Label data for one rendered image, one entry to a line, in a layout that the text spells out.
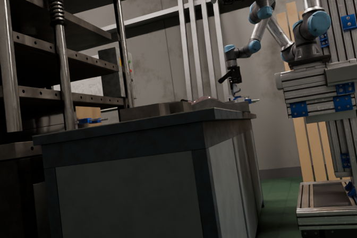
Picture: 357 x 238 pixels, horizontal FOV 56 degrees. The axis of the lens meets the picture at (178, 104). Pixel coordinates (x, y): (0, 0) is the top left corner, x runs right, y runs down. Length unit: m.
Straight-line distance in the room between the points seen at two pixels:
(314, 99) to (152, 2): 3.53
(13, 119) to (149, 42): 3.69
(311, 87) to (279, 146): 2.46
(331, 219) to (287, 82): 0.76
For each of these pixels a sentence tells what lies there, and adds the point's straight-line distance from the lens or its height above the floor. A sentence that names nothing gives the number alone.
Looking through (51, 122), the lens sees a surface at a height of 0.89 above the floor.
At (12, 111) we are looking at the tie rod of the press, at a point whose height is 0.91.
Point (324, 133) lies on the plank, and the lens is 3.96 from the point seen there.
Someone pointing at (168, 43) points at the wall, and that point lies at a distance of 4.87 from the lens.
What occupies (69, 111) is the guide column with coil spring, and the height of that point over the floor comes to 0.92.
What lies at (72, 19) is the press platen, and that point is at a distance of 2.21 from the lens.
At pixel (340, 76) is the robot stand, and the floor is 0.90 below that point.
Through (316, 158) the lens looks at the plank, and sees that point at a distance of 3.94.
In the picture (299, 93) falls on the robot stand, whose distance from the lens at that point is 2.01.
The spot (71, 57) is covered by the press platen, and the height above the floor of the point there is 1.24.
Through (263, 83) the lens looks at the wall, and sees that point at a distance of 4.44.
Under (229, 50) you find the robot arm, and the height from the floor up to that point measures 1.24.
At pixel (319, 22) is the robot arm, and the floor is 1.20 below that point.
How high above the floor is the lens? 0.74
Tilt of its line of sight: 5 degrees up
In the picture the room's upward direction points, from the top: 8 degrees counter-clockwise
